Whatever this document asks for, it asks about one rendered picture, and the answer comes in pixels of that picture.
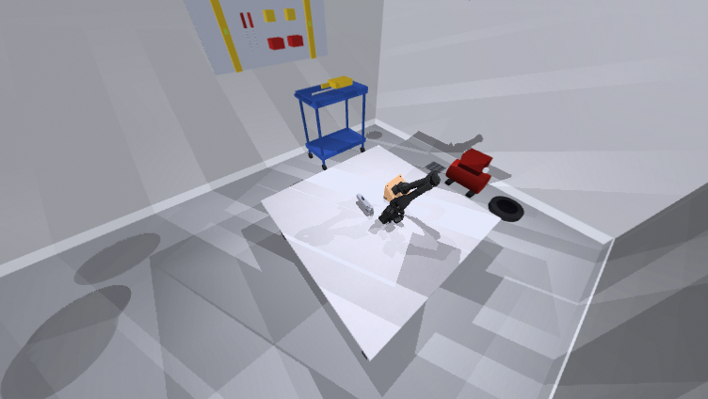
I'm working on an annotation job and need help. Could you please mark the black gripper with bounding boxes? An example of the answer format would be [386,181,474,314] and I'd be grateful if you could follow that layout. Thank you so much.
[378,210,405,224]

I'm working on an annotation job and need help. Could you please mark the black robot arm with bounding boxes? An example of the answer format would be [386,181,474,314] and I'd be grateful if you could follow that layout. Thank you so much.
[382,171,441,224]

